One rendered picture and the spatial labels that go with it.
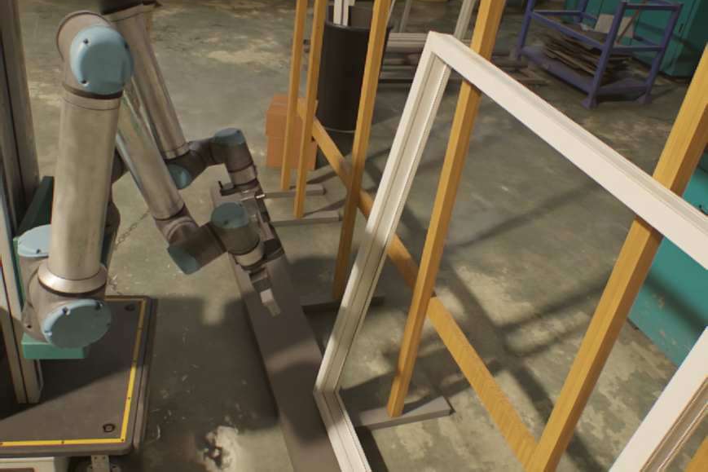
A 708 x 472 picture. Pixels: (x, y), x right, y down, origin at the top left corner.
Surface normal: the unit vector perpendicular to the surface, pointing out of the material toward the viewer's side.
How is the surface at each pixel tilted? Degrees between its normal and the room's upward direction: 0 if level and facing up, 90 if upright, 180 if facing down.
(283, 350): 0
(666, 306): 90
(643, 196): 82
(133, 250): 0
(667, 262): 90
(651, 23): 90
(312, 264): 0
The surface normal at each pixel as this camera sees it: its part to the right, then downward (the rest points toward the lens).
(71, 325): 0.51, 0.57
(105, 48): 0.56, 0.38
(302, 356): 0.12, -0.85
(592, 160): -0.92, -0.06
